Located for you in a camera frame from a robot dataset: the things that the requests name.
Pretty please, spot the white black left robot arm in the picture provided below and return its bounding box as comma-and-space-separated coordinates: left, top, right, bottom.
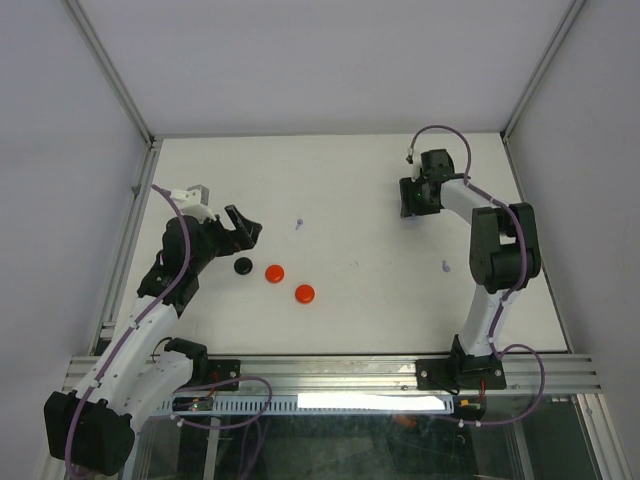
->
44, 205, 262, 476

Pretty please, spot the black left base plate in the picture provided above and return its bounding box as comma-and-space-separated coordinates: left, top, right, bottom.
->
205, 358, 241, 384

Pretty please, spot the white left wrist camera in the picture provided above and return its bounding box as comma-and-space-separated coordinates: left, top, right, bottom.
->
170, 184, 216, 223

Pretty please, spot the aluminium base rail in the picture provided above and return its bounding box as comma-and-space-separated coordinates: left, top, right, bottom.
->
62, 352, 599, 399

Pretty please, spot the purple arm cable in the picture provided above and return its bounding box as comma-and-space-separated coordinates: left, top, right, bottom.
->
64, 184, 194, 476
407, 124, 547, 429

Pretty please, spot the black earbud charging case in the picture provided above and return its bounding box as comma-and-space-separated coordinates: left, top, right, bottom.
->
233, 257, 253, 276

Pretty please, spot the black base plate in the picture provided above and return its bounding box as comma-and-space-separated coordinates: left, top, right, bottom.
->
415, 355, 506, 393
205, 358, 241, 384

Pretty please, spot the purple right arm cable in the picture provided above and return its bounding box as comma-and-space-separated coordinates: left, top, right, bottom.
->
407, 124, 547, 429

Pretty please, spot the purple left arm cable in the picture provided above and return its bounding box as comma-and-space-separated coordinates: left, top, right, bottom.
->
64, 184, 194, 476

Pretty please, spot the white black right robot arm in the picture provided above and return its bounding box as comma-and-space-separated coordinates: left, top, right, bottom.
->
399, 149, 541, 387

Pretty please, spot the aluminium frame post left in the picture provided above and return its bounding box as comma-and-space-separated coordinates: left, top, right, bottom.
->
61, 0, 155, 146

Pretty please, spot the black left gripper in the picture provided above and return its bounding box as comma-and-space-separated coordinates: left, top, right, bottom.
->
189, 204, 260, 273

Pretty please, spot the aluminium frame post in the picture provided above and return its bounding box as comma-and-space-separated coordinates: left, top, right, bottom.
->
61, 0, 155, 146
500, 0, 589, 144

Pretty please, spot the aluminium frame post right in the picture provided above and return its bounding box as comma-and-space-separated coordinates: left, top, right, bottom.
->
500, 0, 589, 144

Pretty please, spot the grey slotted cable tray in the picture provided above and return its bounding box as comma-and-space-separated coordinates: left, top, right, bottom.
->
157, 393, 454, 416

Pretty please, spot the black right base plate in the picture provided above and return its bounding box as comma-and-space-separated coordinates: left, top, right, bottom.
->
415, 355, 506, 393

